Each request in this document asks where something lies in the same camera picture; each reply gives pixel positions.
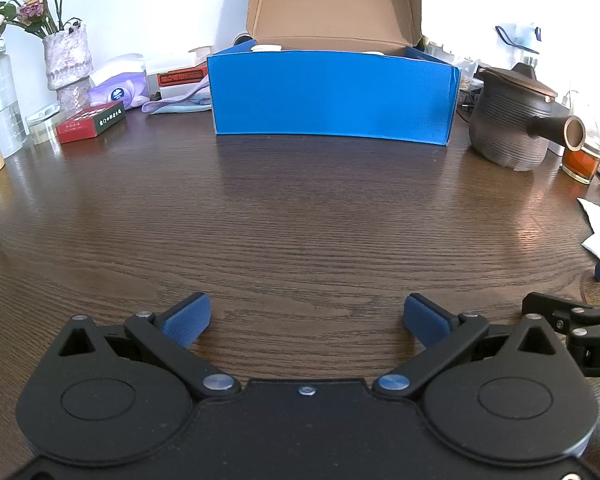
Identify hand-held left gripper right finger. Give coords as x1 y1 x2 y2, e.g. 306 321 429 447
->
372 294 563 401

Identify small glass cup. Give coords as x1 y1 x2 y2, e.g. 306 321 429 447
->
26 104 62 146

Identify blue cardboard box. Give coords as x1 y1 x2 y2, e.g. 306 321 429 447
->
206 0 462 147

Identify stone-look vase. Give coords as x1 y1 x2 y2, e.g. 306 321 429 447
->
42 24 95 115

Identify white box red label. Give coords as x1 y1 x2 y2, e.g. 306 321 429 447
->
156 66 212 102

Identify brown ceramic teapot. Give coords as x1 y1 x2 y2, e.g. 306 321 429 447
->
468 62 587 172

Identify red and green box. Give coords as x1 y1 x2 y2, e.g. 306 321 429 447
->
56 101 127 144

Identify white bag blue handles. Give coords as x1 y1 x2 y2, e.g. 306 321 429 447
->
494 21 542 70

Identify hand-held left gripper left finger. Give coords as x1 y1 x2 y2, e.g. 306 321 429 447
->
57 292 242 402

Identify glass of tea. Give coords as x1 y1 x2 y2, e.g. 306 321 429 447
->
561 114 600 184

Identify purple tissue pack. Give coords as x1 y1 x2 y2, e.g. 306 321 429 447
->
88 54 149 107

